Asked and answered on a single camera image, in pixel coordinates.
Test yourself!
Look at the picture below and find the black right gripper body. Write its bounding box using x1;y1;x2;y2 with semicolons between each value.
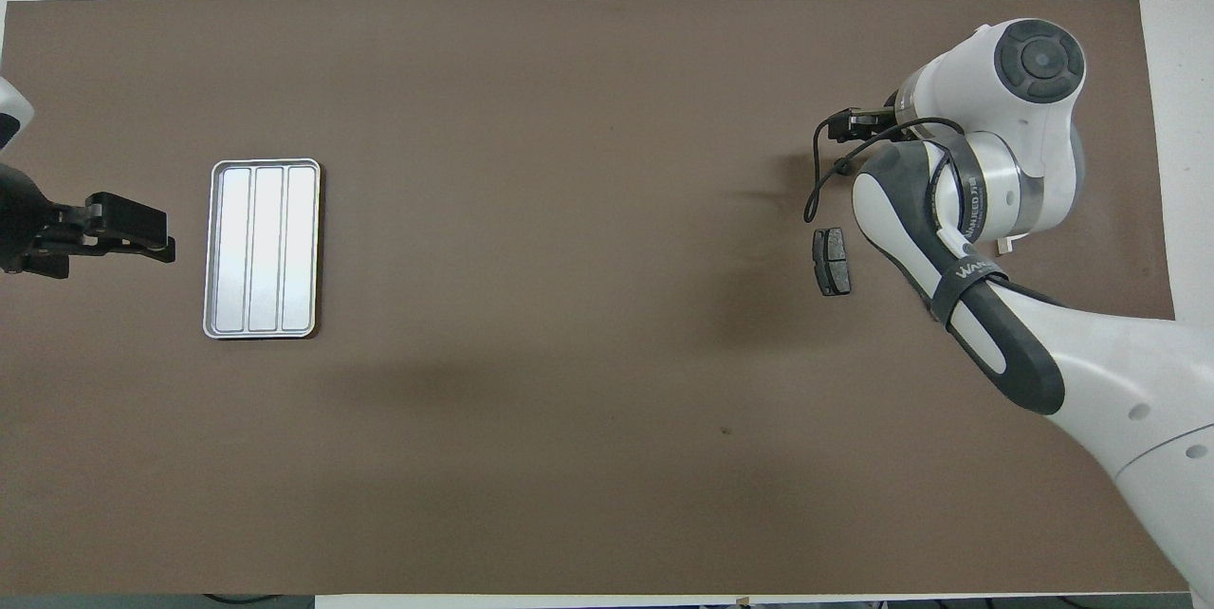
854;106;902;138

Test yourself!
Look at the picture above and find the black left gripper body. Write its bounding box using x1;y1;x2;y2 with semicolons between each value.
0;163;91;278

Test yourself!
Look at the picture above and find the silver metal tray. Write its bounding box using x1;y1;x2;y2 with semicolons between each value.
203;158;322;341

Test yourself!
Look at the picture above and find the rectangular dark brake pad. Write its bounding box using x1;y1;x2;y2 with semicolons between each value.
813;228;852;297

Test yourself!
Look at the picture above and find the brown table mat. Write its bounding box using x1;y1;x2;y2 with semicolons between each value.
0;0;1198;597

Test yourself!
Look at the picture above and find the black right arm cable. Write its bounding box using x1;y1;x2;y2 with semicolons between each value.
804;116;1068;306

